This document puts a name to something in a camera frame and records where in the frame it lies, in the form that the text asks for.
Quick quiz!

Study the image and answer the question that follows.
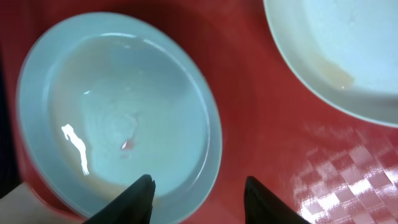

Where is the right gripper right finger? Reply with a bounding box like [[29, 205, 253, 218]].
[[244, 176, 310, 224]]

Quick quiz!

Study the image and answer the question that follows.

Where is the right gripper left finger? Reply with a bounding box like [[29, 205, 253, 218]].
[[84, 174, 155, 224]]

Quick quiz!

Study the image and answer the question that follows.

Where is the light blue plate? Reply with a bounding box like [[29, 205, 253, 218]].
[[17, 12, 223, 223]]

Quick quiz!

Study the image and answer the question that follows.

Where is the white plate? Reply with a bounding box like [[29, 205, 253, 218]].
[[263, 0, 397, 127]]

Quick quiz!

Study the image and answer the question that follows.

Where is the red plastic tray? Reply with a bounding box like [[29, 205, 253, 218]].
[[1, 1, 397, 223]]

